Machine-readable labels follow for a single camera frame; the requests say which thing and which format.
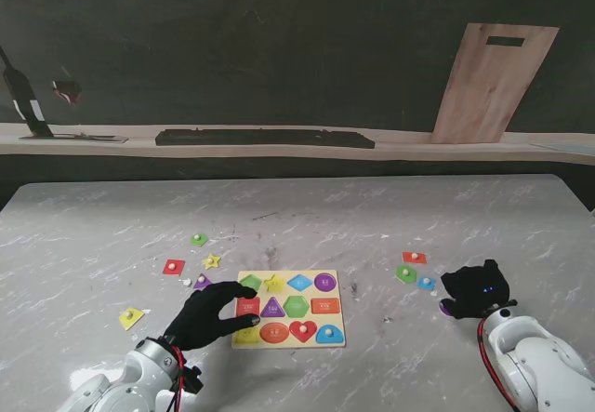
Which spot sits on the red square puzzle piece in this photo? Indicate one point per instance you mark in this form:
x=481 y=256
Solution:
x=173 y=268

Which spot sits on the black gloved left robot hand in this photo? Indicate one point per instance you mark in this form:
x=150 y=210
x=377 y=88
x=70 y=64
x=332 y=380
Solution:
x=200 y=319

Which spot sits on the blue diamond puzzle piece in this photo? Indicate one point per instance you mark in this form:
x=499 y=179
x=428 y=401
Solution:
x=427 y=283

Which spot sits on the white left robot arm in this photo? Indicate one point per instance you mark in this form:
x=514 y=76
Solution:
x=121 y=379

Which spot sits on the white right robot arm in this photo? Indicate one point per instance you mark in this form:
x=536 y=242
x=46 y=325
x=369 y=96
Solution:
x=534 y=361

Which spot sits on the wooden cutting board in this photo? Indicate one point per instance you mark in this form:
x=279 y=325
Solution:
x=488 y=91

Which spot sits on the purple circle puzzle piece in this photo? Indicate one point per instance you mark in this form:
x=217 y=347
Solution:
x=445 y=309

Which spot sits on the thin flat serving board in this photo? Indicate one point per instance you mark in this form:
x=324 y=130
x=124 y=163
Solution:
x=111 y=140

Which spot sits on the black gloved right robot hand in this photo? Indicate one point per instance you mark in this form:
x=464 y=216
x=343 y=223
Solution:
x=476 y=291

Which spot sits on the yellow wooden shape puzzle board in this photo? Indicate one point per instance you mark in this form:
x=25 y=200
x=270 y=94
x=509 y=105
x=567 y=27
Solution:
x=325 y=306

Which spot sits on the long black tray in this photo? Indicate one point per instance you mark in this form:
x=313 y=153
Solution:
x=260 y=137

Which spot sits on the red heart puzzle piece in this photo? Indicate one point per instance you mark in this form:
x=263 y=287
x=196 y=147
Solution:
x=300 y=333

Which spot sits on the red wine glass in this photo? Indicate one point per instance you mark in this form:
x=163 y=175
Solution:
x=66 y=91

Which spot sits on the green trapezoid puzzle piece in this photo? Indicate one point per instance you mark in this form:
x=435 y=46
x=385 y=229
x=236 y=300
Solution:
x=200 y=241

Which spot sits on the dark wine bottle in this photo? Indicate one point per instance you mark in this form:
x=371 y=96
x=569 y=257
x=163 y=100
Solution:
x=25 y=100

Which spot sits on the orange-red rectangle puzzle piece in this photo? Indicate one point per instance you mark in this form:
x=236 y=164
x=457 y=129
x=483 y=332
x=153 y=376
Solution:
x=413 y=258

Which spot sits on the blue semicircle puzzle piece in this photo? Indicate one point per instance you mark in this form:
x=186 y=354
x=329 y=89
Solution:
x=324 y=337

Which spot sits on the light wooden shelf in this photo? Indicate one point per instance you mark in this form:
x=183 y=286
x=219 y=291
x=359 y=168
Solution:
x=418 y=151

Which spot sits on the yellow pentagon puzzle piece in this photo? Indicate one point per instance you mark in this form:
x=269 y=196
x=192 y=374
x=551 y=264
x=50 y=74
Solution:
x=130 y=319

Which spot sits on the yellow star puzzle piece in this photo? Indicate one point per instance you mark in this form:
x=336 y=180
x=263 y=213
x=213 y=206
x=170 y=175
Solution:
x=211 y=261

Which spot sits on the green hexagon puzzle piece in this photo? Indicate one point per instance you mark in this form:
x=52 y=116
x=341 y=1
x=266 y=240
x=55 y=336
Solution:
x=405 y=275

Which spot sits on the purple triangle puzzle piece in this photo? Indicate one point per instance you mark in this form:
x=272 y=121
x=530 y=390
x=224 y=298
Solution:
x=201 y=283

